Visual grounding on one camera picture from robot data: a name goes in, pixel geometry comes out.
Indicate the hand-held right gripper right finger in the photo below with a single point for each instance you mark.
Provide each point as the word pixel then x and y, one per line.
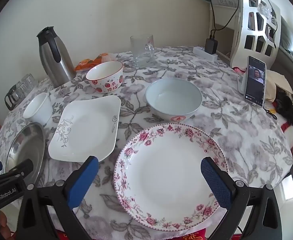
pixel 216 182

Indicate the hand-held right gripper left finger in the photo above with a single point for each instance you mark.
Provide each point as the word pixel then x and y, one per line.
pixel 86 177

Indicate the stainless steel plate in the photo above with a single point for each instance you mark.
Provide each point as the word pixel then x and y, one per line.
pixel 24 145

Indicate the pink floral round plate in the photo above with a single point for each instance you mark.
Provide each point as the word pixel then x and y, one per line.
pixel 166 177

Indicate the light blue bowl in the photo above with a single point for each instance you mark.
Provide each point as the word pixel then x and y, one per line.
pixel 174 97

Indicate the strawberry print bowl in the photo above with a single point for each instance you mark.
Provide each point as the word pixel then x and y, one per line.
pixel 104 73

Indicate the person's left hand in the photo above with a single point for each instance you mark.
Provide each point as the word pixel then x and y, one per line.
pixel 4 226

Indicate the square white plate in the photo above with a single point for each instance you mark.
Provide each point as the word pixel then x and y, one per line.
pixel 86 127

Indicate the grey floral tablecloth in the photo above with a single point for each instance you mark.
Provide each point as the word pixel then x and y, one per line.
pixel 249 142

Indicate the red printed table cover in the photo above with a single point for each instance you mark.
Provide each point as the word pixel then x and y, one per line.
pixel 196 236

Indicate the black cup holder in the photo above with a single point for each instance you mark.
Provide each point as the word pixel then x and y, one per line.
pixel 9 100

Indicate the small white bowl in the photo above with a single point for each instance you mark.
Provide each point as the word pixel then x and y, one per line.
pixel 37 107

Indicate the row of small glass cups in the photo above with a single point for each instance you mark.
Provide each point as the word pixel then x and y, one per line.
pixel 24 87

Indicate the white phone stand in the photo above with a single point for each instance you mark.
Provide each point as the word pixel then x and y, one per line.
pixel 241 85

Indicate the black gloves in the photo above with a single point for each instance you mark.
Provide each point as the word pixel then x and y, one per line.
pixel 286 105

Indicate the smartphone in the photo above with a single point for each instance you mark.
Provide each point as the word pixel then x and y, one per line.
pixel 255 85

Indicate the orange snack packet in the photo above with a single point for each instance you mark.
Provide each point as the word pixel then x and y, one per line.
pixel 104 57
pixel 85 64

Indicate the pink crocheted item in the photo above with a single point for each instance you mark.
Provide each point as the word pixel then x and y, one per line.
pixel 237 70

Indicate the stainless steel thermos jug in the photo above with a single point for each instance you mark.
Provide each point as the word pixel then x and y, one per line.
pixel 54 65

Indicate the beige cloth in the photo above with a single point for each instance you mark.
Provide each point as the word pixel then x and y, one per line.
pixel 276 78

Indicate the clear glass mug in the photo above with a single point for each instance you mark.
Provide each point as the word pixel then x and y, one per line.
pixel 140 52

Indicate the white cutout shelf rack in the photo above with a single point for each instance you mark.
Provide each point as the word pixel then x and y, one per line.
pixel 239 30

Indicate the grey sofa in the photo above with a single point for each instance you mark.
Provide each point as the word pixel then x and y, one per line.
pixel 290 42

